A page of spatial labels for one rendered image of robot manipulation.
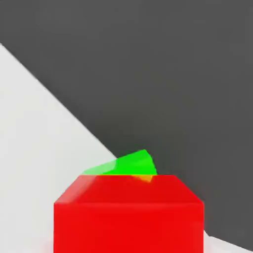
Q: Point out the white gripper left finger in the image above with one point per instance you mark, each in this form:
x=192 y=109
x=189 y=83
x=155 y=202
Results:
x=44 y=248

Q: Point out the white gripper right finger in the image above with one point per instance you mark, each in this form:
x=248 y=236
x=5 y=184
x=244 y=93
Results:
x=219 y=247

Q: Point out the small red cube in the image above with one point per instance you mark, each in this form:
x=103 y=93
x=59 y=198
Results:
x=128 y=223

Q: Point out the small green cube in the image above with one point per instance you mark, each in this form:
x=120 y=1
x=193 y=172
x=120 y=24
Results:
x=134 y=165

